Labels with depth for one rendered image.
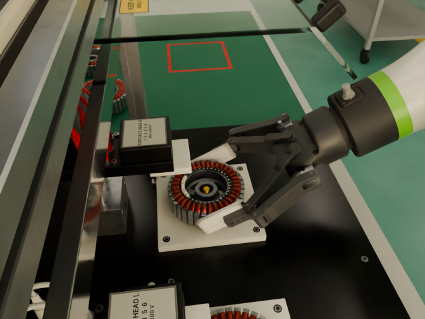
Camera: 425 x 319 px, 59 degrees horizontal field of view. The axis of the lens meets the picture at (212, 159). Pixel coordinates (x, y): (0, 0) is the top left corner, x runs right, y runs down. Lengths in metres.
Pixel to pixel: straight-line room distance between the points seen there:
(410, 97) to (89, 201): 0.39
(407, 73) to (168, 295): 0.37
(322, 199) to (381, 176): 1.28
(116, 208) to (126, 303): 0.22
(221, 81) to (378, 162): 1.20
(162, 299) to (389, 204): 1.52
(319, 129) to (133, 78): 0.31
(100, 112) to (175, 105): 0.54
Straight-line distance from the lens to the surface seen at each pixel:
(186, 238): 0.53
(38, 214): 0.18
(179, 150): 0.50
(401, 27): 2.96
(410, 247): 1.65
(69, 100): 0.24
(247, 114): 0.80
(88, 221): 0.23
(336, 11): 0.46
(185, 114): 0.80
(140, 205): 0.59
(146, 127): 0.48
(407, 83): 0.51
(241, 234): 0.53
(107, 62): 0.37
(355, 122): 0.49
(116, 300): 0.33
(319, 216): 0.59
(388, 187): 1.85
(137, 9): 0.42
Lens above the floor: 1.21
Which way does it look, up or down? 42 degrees down
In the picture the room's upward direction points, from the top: straight up
